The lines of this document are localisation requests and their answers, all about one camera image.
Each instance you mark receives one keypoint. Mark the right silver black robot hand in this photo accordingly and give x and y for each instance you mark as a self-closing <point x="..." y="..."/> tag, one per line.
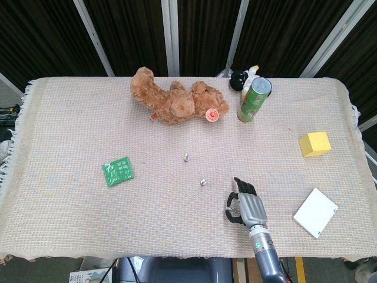
<point x="250" y="207"/>

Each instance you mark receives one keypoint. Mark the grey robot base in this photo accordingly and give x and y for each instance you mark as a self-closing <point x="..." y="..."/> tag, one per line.
<point x="176" y="269"/>

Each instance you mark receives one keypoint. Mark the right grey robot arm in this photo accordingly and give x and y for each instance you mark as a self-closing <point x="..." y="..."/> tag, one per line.
<point x="266" y="259"/>

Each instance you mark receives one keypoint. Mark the white flat box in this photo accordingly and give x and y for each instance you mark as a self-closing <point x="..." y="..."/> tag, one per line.
<point x="315" y="212"/>

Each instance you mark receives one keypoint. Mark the yellow cube block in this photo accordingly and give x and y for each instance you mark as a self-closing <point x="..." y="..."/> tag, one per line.
<point x="315" y="144"/>

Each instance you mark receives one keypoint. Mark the round orange hang tag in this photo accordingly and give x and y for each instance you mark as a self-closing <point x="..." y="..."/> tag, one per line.
<point x="211" y="115"/>

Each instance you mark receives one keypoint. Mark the green chips can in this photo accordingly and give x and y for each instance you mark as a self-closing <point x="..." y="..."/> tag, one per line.
<point x="253" y="100"/>

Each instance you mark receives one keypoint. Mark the black white plush toy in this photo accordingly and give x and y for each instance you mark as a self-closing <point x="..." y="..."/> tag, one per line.
<point x="238" y="78"/>

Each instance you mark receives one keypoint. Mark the grey shoe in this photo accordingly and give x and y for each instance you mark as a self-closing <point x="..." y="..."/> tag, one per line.
<point x="366" y="271"/>

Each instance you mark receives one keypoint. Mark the brown teddy bear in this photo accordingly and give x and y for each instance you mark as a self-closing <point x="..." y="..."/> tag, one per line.
<point x="171" y="100"/>

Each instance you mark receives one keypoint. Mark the green snack packet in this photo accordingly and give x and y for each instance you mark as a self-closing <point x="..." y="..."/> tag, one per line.
<point x="117" y="171"/>

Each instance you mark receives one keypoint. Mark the beige woven tablecloth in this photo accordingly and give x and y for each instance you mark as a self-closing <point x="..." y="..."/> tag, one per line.
<point x="88" y="212"/>

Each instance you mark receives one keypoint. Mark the white printed box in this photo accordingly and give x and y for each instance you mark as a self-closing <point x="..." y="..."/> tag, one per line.
<point x="88" y="276"/>

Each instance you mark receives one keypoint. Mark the white shoe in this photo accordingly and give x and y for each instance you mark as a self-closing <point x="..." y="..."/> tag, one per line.
<point x="5" y="148"/>

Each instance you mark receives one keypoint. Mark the white metal partition post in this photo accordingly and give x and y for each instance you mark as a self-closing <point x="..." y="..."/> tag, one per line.
<point x="332" y="38"/>
<point x="92" y="36"/>
<point x="368" y="123"/>
<point x="235" y="35"/>
<point x="171" y="38"/>

